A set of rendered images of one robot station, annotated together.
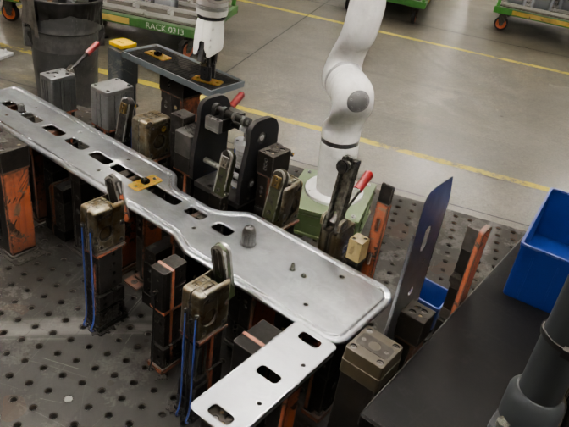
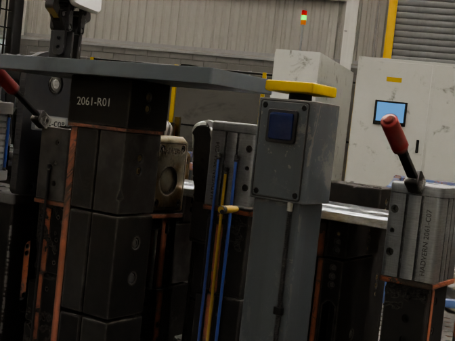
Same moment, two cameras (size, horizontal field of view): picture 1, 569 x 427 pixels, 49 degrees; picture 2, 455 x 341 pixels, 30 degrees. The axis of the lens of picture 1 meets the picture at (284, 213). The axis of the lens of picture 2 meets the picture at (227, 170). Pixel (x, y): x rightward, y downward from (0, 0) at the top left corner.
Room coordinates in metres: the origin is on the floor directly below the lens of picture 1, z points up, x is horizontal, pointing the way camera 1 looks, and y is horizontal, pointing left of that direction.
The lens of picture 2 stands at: (2.84, 0.48, 1.10)
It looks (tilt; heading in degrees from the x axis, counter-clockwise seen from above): 3 degrees down; 179
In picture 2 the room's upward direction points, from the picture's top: 6 degrees clockwise
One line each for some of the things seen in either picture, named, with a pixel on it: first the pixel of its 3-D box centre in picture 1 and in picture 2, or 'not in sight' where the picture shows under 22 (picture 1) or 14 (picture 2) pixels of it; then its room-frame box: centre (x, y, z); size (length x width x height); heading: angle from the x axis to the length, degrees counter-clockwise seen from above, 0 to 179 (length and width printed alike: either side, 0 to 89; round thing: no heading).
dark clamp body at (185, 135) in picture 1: (190, 191); (63, 247); (1.52, 0.27, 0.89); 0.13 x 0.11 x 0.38; 146
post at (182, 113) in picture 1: (180, 176); not in sight; (1.57, 0.31, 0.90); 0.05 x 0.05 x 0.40; 56
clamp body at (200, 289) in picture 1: (201, 347); not in sight; (0.94, 0.13, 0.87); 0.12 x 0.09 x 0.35; 146
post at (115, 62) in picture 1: (123, 113); (278, 295); (1.89, 0.57, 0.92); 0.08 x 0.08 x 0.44; 56
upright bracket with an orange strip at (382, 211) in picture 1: (365, 279); not in sight; (1.15, -0.20, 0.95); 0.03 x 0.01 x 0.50; 56
